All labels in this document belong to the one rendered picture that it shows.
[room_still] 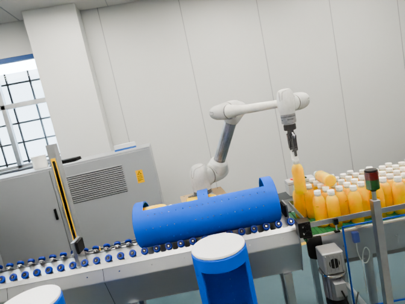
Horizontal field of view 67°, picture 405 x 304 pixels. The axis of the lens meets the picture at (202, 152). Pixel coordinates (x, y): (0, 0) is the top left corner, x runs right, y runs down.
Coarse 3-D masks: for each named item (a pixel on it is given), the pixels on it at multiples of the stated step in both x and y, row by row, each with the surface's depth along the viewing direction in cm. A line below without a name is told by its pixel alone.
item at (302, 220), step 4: (296, 220) 176; (300, 220) 175; (304, 220) 173; (308, 220) 172; (296, 224) 175; (300, 224) 171; (304, 224) 171; (308, 224) 170; (296, 228) 177; (300, 228) 171; (304, 228) 172; (308, 228) 172; (300, 232) 172; (304, 232) 172; (308, 232) 171; (300, 236) 172; (304, 236) 172; (308, 236) 172
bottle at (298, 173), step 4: (296, 164) 190; (300, 164) 191; (292, 168) 191; (296, 168) 189; (300, 168) 189; (292, 172) 192; (296, 172) 190; (300, 172) 189; (292, 176) 193; (296, 176) 190; (300, 176) 190; (304, 176) 192; (296, 180) 191; (300, 180) 190; (304, 180) 191; (296, 184) 191; (300, 184) 190; (304, 184) 191; (296, 188) 192; (300, 188) 191; (304, 188) 191; (296, 192) 193; (300, 192) 191; (304, 192) 191
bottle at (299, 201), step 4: (292, 196) 203; (296, 196) 200; (300, 196) 199; (296, 200) 200; (300, 200) 199; (304, 200) 201; (296, 204) 201; (300, 204) 200; (304, 204) 201; (296, 208) 202; (300, 208) 200; (304, 208) 201; (300, 212) 201; (304, 212) 201; (296, 216) 204; (304, 216) 201
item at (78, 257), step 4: (76, 240) 195; (80, 240) 197; (72, 244) 192; (76, 244) 192; (80, 244) 196; (72, 248) 192; (76, 248) 193; (80, 248) 195; (84, 248) 201; (76, 252) 192; (80, 252) 194; (76, 256) 193; (80, 256) 196; (84, 256) 202; (76, 260) 193; (80, 260) 195; (80, 264) 194
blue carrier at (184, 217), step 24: (240, 192) 183; (264, 192) 181; (144, 216) 183; (168, 216) 182; (192, 216) 181; (216, 216) 180; (240, 216) 180; (264, 216) 181; (144, 240) 183; (168, 240) 185
